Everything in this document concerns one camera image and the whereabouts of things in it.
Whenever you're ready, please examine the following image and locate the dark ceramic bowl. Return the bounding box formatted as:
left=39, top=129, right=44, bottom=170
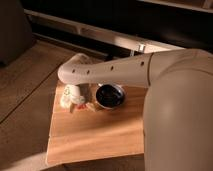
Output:
left=96, top=84, right=125, bottom=109

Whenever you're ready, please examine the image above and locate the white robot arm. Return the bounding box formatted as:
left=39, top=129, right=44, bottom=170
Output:
left=58, top=49, right=213, bottom=171

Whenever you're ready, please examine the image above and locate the white plastic bottle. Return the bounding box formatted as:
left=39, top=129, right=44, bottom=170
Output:
left=60, top=85, right=73, bottom=109

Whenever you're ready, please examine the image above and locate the red snack packet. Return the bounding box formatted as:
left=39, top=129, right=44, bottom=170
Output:
left=77, top=103, right=96, bottom=112

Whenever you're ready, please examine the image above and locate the small wooden table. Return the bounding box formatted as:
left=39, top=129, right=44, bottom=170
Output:
left=46, top=82, right=147, bottom=166

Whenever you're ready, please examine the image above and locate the grey chair back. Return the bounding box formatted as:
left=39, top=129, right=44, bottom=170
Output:
left=0, top=0, right=36, bottom=65

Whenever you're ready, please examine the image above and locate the metal shelf rail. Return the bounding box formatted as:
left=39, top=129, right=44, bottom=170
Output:
left=24, top=9, right=180, bottom=53

